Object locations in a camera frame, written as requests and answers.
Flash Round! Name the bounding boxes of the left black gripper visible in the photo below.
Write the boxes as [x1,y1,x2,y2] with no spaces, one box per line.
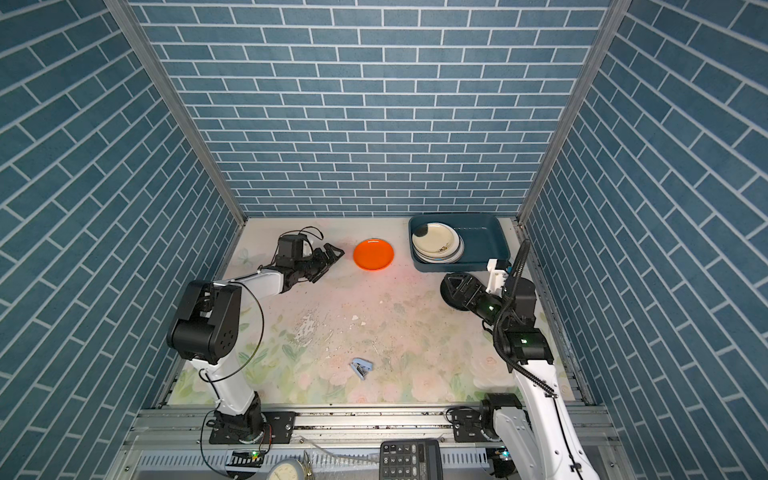
[292,242,343,281]

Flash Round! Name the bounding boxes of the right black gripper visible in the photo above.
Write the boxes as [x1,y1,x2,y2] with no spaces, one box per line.
[448,272,512,332]

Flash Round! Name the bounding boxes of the small orange plate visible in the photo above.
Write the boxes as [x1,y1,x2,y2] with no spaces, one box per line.
[353,238,395,271]

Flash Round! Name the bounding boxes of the cream plate black brushstroke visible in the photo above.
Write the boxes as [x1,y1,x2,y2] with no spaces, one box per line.
[411,222,463,257]

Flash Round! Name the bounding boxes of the white plate green cloud motif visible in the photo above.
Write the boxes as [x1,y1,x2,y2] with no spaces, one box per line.
[415,249,464,264]

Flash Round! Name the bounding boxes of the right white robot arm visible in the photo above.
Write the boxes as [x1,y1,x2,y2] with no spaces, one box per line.
[440,273,599,479]

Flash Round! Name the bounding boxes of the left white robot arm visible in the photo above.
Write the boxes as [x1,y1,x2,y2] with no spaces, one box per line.
[166,229,344,444]

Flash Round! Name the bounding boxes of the teal plastic bin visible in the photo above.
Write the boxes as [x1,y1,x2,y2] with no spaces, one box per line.
[408,212,511,273]

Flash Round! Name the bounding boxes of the small black plate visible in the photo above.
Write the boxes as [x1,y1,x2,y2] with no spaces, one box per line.
[439,272,481,312]

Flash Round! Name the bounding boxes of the small blue stapler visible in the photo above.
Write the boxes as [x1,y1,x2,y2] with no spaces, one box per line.
[350,358,373,380]

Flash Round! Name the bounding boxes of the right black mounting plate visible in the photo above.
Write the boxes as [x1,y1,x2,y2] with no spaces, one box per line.
[444,406,491,443]

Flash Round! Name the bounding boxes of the black mounting plate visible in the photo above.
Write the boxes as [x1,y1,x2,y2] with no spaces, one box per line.
[444,406,491,443]
[205,411,297,446]

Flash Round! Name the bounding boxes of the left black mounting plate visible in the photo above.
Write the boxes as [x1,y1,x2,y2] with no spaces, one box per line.
[205,411,297,446]

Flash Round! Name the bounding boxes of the black calculator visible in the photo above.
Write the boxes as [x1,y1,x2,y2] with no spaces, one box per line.
[378,439,443,480]

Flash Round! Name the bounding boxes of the round white clock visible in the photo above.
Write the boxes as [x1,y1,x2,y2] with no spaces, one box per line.
[267,458,312,480]

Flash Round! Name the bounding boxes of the green circuit board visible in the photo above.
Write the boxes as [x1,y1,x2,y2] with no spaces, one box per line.
[225,450,267,476]

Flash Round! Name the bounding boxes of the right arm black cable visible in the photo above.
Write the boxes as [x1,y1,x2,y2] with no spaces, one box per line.
[491,239,586,475]

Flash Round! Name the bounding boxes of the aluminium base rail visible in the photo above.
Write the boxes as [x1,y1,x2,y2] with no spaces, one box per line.
[119,404,619,451]

